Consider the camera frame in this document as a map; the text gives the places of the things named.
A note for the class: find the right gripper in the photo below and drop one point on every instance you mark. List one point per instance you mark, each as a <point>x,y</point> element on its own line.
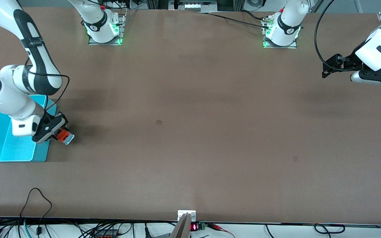
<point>59,118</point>

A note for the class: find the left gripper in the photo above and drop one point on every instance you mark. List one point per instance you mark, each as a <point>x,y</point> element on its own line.
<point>351,60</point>

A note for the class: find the orange toy bus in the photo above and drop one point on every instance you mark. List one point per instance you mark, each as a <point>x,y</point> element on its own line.
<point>64,136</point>

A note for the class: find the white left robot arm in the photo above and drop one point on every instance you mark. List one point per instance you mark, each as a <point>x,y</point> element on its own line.
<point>288,23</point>

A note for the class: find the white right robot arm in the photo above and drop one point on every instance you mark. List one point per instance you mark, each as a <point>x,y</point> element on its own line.
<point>8,96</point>

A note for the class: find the blue plastic box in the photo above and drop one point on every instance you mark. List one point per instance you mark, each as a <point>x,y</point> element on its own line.
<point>18,150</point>

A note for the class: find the dark power strip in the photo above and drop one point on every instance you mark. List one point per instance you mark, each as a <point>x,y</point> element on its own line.
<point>106,235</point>

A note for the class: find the white lit device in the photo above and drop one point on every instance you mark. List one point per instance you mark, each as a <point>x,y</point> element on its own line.
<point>197,6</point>

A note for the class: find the grey metal bar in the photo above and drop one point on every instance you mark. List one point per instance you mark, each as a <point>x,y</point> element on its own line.
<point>181,229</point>

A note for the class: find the red digit display module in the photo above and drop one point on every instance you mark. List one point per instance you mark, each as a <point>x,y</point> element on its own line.
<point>194,227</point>

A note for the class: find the red clip leads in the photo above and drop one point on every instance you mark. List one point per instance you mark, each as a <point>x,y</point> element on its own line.
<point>215,226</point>

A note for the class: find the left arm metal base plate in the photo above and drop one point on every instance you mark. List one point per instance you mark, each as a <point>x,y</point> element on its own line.
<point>291,46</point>

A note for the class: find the aluminium frame profile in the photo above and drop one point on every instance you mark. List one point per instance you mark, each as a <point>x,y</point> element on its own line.
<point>238,4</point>
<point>152,4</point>

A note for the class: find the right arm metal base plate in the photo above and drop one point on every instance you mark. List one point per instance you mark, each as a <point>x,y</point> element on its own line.
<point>122,23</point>

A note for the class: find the white mounting bracket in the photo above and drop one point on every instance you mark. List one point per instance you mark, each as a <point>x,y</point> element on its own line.
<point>182,213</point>

